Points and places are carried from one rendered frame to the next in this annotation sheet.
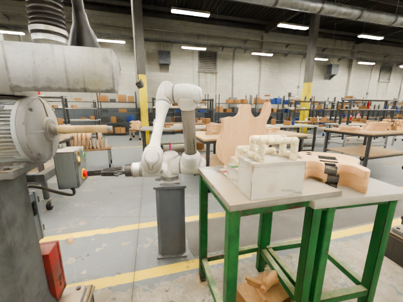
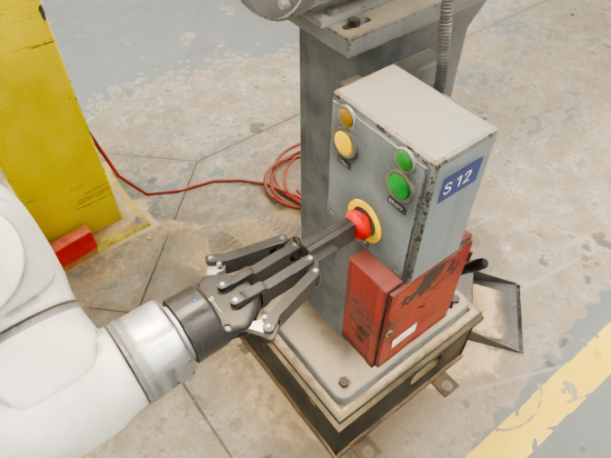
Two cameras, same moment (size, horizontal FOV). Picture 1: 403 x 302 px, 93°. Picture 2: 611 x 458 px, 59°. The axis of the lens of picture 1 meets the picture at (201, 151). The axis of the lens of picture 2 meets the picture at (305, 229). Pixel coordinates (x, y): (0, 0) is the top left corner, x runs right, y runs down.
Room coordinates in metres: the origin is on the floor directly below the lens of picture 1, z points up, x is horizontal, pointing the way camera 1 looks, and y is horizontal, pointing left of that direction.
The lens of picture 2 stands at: (1.41, 0.43, 1.47)
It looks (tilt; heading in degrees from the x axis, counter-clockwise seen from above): 49 degrees down; 158
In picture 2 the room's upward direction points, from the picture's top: straight up
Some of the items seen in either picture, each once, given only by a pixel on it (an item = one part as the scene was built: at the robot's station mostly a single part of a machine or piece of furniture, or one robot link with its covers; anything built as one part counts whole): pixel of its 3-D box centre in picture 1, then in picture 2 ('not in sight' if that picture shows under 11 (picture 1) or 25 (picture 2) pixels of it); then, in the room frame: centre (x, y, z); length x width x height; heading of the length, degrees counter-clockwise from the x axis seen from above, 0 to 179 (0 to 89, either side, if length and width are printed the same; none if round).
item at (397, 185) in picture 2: not in sight; (402, 184); (1.07, 0.68, 1.07); 0.03 x 0.01 x 0.03; 15
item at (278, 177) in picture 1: (269, 175); not in sight; (0.89, -0.34, 1.02); 0.27 x 0.15 x 0.17; 104
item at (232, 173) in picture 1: (253, 173); not in sight; (1.04, -0.30, 0.98); 0.27 x 0.16 x 0.09; 104
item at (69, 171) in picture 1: (56, 174); (420, 161); (0.97, 0.78, 0.99); 0.24 x 0.21 x 0.26; 105
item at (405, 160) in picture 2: not in sight; (403, 161); (1.07, 0.68, 1.11); 0.03 x 0.01 x 0.03; 15
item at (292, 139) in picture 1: (278, 141); not in sight; (0.85, -0.35, 1.20); 0.20 x 0.03 x 0.03; 103
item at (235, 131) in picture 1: (243, 136); not in sight; (1.20, -0.27, 1.17); 0.35 x 0.04 x 0.40; 103
